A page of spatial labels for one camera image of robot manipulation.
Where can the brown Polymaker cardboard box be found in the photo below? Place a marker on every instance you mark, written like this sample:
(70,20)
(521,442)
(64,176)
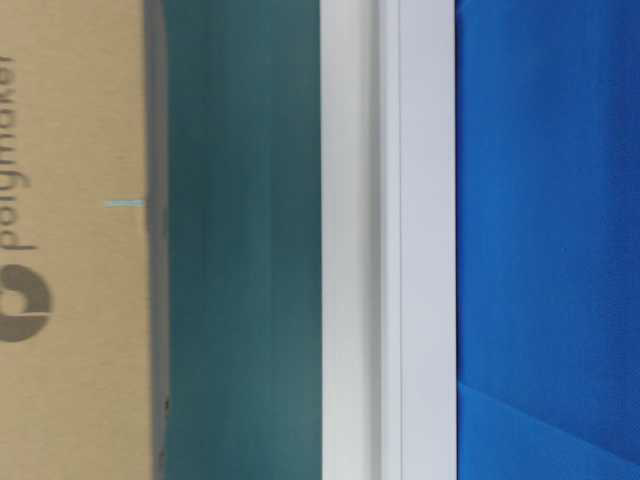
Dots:
(84,240)

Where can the white stand platform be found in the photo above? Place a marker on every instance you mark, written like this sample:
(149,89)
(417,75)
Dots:
(389,378)

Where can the blue cloth mat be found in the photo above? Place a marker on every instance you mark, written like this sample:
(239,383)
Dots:
(547,239)

